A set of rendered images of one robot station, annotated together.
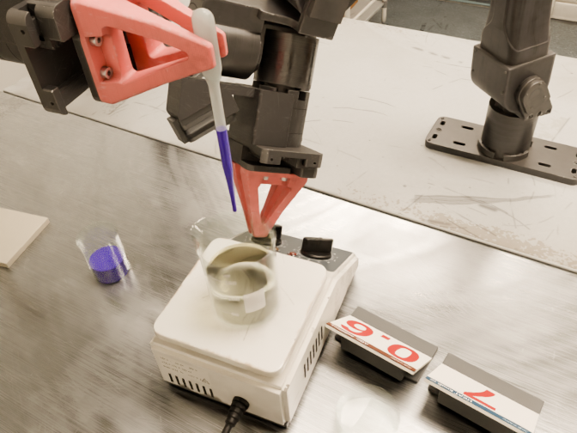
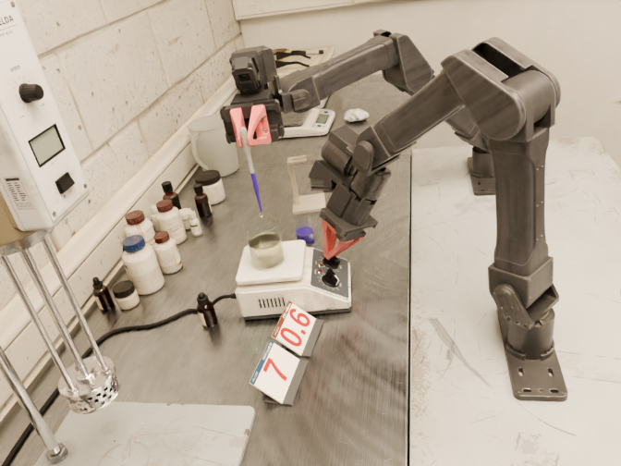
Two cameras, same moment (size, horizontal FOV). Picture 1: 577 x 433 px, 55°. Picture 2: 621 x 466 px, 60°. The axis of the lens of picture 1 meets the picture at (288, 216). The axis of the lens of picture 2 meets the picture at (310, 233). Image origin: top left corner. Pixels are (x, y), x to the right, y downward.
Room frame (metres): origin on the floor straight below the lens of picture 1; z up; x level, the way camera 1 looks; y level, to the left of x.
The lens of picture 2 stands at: (0.12, -0.76, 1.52)
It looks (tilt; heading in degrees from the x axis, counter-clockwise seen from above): 31 degrees down; 72
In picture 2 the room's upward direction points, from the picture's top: 10 degrees counter-clockwise
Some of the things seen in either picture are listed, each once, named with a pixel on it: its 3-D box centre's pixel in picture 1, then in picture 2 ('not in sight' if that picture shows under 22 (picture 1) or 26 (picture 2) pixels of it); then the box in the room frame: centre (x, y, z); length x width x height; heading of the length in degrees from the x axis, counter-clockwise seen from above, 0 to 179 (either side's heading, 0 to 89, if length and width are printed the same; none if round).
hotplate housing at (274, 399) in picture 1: (260, 307); (289, 279); (0.33, 0.03, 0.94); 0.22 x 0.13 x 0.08; 154
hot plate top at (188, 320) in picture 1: (243, 299); (272, 261); (0.31, 0.05, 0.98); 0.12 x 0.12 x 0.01; 64
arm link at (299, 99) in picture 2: not in sight; (270, 79); (0.41, 0.20, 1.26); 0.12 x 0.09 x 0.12; 1
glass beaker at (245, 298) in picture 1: (238, 271); (265, 242); (0.30, 0.04, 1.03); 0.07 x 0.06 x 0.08; 63
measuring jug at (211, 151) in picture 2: not in sight; (213, 149); (0.36, 0.71, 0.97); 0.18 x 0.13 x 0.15; 45
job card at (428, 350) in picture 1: (382, 337); (298, 327); (0.30, -0.08, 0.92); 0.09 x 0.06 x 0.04; 51
